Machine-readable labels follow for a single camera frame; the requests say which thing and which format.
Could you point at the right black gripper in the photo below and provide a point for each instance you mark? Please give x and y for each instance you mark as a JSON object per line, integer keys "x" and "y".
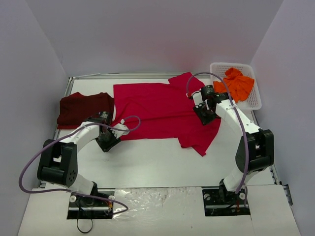
{"x": 204, "y": 116}

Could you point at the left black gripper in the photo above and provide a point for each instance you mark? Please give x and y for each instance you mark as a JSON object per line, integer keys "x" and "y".
{"x": 108, "y": 143}

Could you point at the bright red t shirt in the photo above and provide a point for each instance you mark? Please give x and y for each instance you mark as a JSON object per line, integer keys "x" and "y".
{"x": 163, "y": 111}

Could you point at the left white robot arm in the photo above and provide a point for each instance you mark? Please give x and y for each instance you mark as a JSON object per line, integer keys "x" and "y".
{"x": 58, "y": 163}

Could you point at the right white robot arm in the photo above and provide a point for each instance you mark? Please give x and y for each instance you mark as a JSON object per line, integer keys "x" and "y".
{"x": 255, "y": 151}

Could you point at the orange t shirt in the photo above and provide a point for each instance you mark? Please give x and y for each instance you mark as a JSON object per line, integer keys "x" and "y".
{"x": 239, "y": 85}

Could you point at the dark red folded t shirt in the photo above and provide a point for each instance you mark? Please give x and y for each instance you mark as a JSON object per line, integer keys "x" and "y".
{"x": 76, "y": 108}

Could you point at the white plastic basket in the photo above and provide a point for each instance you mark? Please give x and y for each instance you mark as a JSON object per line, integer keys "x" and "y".
{"x": 253, "y": 101}

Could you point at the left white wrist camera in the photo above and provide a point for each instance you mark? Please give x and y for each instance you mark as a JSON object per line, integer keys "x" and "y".
{"x": 119, "y": 130}

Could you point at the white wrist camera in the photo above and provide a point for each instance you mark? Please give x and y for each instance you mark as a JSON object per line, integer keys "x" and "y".
{"x": 196, "y": 97}
{"x": 119, "y": 130}

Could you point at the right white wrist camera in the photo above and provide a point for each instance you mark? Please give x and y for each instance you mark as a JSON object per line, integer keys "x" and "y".
{"x": 196, "y": 97}

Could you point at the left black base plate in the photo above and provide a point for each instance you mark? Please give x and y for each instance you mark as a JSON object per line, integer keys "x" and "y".
{"x": 87, "y": 208}

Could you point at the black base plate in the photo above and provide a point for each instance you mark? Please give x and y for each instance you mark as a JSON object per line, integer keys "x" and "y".
{"x": 87, "y": 208}
{"x": 231, "y": 205}

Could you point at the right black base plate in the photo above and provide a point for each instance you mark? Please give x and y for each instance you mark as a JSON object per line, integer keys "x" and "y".
{"x": 231, "y": 205}

